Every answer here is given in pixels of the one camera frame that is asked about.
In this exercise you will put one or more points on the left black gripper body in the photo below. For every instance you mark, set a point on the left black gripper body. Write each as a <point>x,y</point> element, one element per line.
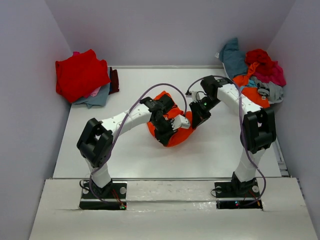
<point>163,128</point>

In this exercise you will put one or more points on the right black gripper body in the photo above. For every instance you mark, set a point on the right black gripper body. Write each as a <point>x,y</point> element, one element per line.
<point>202,108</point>

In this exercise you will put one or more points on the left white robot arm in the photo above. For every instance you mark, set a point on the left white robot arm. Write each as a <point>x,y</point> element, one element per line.
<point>98,138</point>

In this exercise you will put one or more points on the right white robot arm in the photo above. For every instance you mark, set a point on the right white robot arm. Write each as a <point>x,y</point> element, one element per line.
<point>257,130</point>

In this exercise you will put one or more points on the teal blue crumpled t-shirt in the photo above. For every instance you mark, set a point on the teal blue crumpled t-shirt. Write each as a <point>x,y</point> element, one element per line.
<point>233,59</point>

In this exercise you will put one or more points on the folded maroon t-shirt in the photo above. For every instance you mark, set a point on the folded maroon t-shirt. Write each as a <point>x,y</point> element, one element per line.
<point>114,81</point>

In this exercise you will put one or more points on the folded light blue t-shirt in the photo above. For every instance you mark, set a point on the folded light blue t-shirt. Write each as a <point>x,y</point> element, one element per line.
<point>99,100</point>

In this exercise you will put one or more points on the folded pink t-shirt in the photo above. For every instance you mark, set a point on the folded pink t-shirt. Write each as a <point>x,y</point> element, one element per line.
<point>95,92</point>

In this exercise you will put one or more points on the grey crumpled t-shirt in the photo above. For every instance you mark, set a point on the grey crumpled t-shirt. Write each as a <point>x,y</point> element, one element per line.
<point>270,91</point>

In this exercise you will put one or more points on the red crumpled t-shirt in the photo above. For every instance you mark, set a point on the red crumpled t-shirt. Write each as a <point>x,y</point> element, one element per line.
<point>262,59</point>

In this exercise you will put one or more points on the folded red t-shirt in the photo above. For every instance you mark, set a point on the folded red t-shirt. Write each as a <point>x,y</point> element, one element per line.
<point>80,74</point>

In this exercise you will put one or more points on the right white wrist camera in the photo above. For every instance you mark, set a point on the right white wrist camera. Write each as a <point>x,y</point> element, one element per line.
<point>195,95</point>

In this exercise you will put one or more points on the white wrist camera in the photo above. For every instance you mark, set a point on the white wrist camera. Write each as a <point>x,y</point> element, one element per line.
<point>180,121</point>
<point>195,95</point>

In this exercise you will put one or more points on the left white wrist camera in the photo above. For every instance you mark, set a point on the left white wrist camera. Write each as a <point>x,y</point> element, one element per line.
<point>180,121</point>

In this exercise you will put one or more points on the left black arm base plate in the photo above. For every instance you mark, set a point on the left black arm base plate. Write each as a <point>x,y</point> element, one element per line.
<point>113,200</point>

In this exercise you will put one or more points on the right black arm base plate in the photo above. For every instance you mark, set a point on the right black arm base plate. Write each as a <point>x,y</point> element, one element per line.
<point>228,199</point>

